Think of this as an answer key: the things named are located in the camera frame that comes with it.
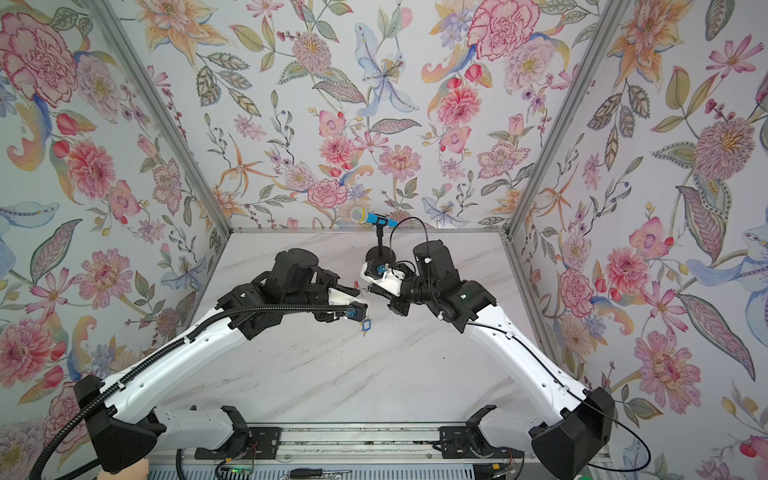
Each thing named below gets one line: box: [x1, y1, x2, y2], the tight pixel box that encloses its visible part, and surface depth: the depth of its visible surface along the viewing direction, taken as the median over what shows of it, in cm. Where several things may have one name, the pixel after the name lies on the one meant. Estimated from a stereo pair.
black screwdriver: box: [289, 468, 353, 479], surface depth 71 cm
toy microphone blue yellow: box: [350, 207, 399, 228], surface depth 95 cm
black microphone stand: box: [366, 217, 397, 263], surface depth 113 cm
